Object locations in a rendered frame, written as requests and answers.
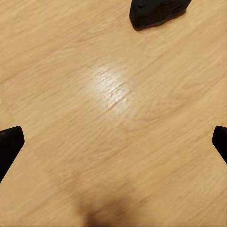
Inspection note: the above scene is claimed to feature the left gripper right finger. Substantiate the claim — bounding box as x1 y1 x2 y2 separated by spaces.
212 126 227 164

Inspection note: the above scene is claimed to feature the digital camera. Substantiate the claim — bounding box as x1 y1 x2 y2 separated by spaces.
130 0 192 27

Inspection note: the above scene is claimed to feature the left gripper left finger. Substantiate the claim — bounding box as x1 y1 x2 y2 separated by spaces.
0 126 25 183

